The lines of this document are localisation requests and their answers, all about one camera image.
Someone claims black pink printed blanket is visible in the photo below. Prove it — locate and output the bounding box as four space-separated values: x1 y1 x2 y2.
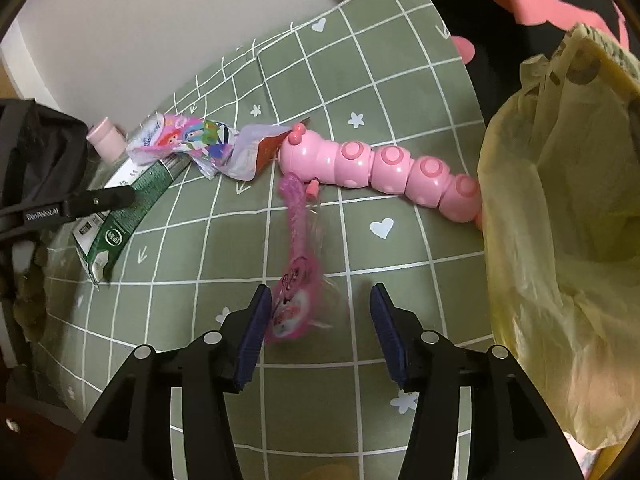
322 0 633 68

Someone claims yellow plastic bag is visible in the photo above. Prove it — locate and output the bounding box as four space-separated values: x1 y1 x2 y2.
477 22 640 451

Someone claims green grid mat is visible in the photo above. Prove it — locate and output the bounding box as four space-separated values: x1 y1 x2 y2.
37 0 501 480

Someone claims colourful cartoon wrapper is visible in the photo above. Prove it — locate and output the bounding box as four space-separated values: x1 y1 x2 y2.
125 114 241 181

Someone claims green white carton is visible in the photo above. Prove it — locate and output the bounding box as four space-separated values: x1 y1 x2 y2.
72 157 193 286

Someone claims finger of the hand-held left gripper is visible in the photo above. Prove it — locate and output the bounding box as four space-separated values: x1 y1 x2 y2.
62 185 137 217

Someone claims pink caterpillar toy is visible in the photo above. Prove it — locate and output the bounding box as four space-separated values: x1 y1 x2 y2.
277 122 488 231

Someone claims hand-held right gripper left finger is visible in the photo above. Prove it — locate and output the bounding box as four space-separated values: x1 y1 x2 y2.
65 284 273 480

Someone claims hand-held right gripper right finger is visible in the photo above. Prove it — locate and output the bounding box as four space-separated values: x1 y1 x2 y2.
369 282 586 480

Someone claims lilac wrapper with orange corner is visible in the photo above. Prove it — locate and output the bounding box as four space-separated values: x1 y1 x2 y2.
220 122 296 181

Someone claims pink glitter candy wrapper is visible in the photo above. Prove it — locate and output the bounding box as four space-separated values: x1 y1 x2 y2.
264 174 336 346

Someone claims black bag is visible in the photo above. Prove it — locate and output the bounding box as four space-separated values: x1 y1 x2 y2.
0 100 88 221

